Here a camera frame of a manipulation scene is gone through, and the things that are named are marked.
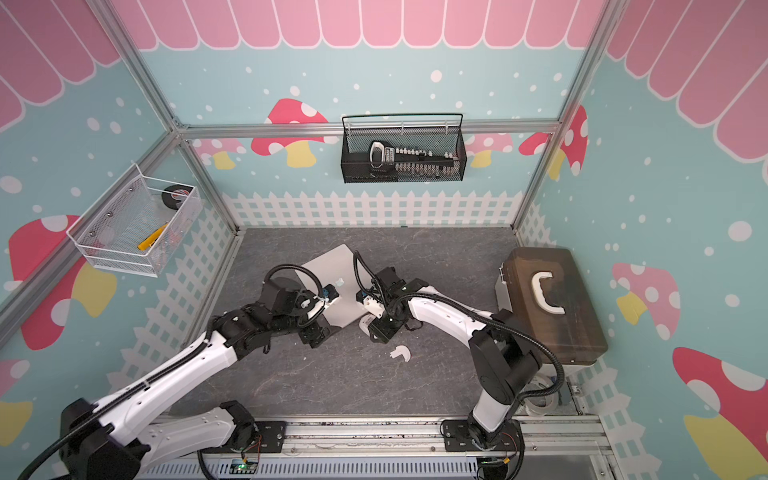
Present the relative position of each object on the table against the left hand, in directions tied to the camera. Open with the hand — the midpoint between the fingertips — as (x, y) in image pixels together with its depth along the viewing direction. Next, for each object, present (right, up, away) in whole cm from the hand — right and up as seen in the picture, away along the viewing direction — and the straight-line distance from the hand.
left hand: (327, 318), depth 78 cm
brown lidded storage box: (+56, +7, 0) cm, 57 cm away
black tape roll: (-43, +33, +3) cm, 54 cm away
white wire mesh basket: (-47, +23, -4) cm, 53 cm away
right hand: (+14, -5, +8) cm, 17 cm away
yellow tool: (-42, +21, -4) cm, 47 cm away
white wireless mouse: (+9, -3, +7) cm, 12 cm away
